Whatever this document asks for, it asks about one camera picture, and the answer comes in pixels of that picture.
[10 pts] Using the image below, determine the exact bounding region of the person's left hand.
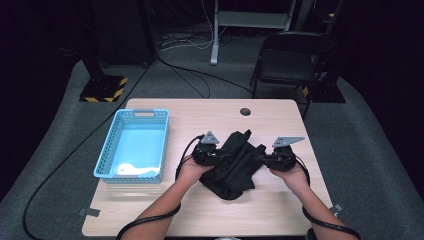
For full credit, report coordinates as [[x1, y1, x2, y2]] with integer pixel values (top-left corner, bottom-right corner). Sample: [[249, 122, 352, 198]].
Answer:
[[176, 155, 214, 187]]

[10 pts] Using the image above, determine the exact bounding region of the black folding chair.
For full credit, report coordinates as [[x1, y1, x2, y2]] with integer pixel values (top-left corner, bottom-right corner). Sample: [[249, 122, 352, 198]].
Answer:
[[249, 31, 338, 119]]

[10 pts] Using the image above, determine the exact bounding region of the white floor cable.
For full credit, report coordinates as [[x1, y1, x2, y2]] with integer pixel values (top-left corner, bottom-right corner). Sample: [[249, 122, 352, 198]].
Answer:
[[159, 0, 228, 52]]

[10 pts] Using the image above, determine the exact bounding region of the black cloth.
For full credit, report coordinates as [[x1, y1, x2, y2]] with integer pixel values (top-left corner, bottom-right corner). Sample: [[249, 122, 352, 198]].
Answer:
[[198, 129, 268, 201]]

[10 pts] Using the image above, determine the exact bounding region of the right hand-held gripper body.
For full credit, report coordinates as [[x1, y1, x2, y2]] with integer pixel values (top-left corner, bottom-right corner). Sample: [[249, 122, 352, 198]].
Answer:
[[268, 135, 306, 173]]

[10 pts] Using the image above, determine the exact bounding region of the person's right hand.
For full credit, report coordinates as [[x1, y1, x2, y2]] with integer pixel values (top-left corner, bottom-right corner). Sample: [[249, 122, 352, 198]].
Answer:
[[269, 163, 310, 198]]

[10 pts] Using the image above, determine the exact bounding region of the thin black floor cable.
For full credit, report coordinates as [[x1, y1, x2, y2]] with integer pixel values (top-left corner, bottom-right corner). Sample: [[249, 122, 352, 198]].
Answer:
[[156, 54, 254, 99]]

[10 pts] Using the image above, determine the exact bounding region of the black stand with striped base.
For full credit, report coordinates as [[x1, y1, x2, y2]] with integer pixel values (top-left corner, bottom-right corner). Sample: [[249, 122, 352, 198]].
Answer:
[[301, 74, 347, 104], [78, 46, 129, 104]]

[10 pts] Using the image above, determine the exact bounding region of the thick black floor cable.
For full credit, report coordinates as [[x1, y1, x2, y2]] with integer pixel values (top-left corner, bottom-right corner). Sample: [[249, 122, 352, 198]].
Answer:
[[21, 56, 158, 240]]

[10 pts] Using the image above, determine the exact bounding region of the grey metal stand frame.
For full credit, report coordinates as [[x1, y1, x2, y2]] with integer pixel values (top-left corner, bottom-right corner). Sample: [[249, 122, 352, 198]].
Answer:
[[209, 0, 298, 66]]

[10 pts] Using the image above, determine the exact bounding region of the blue plastic basket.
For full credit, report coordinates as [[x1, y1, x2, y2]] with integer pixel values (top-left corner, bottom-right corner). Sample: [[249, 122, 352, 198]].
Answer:
[[93, 108, 171, 185]]

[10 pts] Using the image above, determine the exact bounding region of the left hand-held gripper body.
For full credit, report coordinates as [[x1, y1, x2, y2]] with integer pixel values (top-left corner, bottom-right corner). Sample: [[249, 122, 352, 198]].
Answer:
[[192, 130, 221, 167]]

